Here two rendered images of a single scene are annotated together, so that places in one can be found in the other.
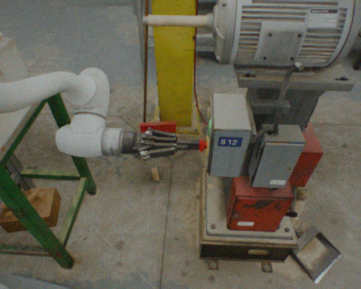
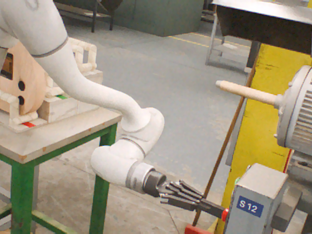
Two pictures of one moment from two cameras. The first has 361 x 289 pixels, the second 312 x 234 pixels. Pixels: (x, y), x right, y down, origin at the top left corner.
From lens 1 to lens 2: 0.46 m
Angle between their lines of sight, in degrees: 32
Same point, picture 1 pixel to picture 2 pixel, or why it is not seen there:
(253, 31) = not seen: outside the picture
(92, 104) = (139, 134)
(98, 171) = not seen: outside the picture
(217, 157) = (233, 224)
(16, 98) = (87, 89)
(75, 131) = (112, 151)
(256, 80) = (311, 170)
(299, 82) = not seen: outside the picture
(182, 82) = not seen: hidden behind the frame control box
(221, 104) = (257, 172)
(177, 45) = (266, 144)
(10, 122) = (61, 134)
